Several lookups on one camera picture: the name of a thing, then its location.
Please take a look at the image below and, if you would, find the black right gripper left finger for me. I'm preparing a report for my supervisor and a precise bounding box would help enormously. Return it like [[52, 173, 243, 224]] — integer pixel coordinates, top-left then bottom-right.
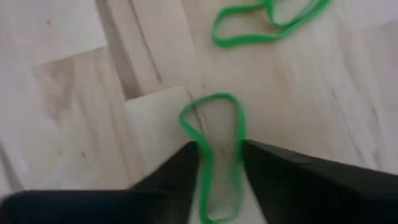
[[0, 140, 200, 224]]

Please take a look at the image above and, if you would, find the green rubber band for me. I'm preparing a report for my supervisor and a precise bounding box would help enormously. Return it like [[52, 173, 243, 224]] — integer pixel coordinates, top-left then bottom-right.
[[178, 92, 249, 224], [211, 0, 333, 50]]

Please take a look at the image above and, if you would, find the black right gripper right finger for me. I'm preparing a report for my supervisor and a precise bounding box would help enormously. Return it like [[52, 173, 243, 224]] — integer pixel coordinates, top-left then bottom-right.
[[242, 139, 398, 224]]

